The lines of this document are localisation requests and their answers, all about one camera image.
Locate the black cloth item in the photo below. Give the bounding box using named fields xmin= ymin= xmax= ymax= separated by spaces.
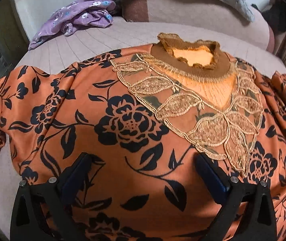
xmin=251 ymin=0 xmax=286 ymax=33

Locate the pink brown folded blanket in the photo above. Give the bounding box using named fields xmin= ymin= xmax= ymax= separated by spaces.
xmin=121 ymin=0 xmax=275 ymax=52

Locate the dark wooden glass cabinet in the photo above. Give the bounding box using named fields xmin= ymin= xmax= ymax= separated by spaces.
xmin=0 ymin=0 xmax=29 ymax=78

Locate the orange black floral blouse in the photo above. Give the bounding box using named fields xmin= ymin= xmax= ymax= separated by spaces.
xmin=0 ymin=32 xmax=286 ymax=241

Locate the purple floral garment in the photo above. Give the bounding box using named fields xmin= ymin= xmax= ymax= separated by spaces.
xmin=28 ymin=0 xmax=116 ymax=50

